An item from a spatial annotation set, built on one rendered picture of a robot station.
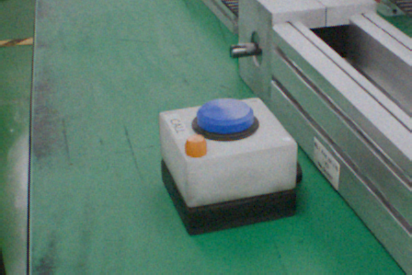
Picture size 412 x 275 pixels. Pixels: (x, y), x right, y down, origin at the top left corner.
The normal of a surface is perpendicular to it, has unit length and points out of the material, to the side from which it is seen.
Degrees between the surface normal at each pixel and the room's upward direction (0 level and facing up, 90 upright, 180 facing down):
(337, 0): 0
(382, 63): 90
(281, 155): 90
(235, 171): 90
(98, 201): 0
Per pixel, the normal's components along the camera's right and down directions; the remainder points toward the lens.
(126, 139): 0.00, -0.88
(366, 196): -0.94, 0.15
